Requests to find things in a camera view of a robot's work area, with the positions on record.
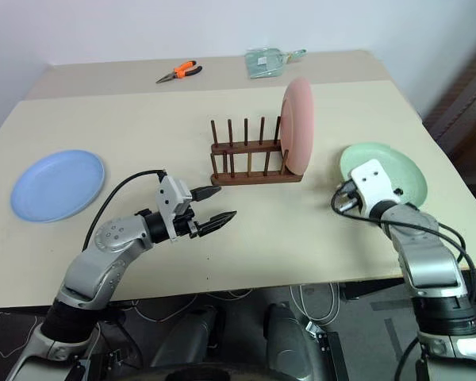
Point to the wooden dish rack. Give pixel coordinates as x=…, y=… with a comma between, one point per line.
x=258, y=179

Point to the green plate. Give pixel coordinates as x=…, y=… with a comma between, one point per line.
x=406, y=170

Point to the pink plate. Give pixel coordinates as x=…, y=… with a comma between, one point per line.
x=297, y=127

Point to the dark rounded shape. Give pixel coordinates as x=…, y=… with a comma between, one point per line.
x=194, y=337
x=289, y=337

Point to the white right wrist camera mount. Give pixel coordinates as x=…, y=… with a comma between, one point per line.
x=375, y=184

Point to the orange black pliers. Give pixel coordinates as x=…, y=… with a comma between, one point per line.
x=182, y=70

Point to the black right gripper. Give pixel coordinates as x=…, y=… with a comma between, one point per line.
x=348, y=193

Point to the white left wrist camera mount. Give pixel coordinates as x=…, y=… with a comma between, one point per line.
x=170, y=194

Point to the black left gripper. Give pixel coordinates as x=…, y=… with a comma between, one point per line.
x=184, y=224

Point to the blue plate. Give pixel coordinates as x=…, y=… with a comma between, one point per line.
x=55, y=184

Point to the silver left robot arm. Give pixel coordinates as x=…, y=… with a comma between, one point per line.
x=103, y=254

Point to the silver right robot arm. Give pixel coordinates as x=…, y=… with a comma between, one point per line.
x=424, y=254

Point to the black metal bracket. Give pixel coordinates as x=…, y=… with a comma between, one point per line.
x=327, y=349

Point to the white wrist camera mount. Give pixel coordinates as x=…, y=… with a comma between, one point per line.
x=375, y=184
x=170, y=194

